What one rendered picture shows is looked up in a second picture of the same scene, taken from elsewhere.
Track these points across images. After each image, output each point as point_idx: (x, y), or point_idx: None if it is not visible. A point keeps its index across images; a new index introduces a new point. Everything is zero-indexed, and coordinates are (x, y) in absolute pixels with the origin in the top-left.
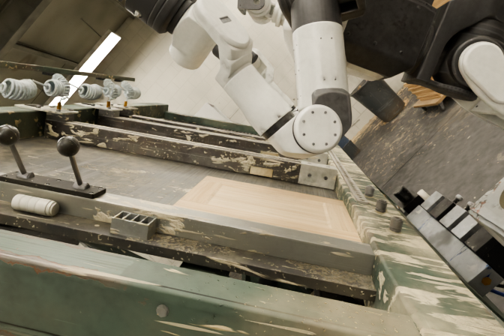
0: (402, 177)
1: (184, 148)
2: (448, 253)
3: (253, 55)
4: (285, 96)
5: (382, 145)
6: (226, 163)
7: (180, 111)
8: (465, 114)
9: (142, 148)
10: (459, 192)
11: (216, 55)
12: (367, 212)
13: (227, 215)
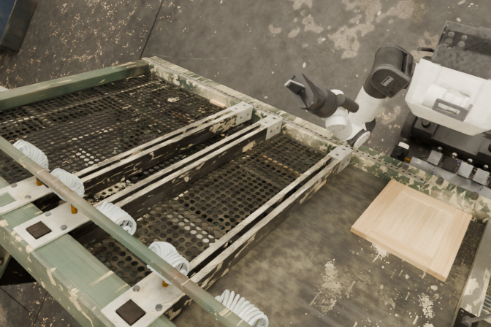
0: (161, 49)
1: (285, 211)
2: (471, 190)
3: (358, 106)
4: (349, 120)
5: None
6: (307, 196)
7: None
8: None
9: (257, 240)
10: (252, 67)
11: (318, 114)
12: (443, 190)
13: (452, 254)
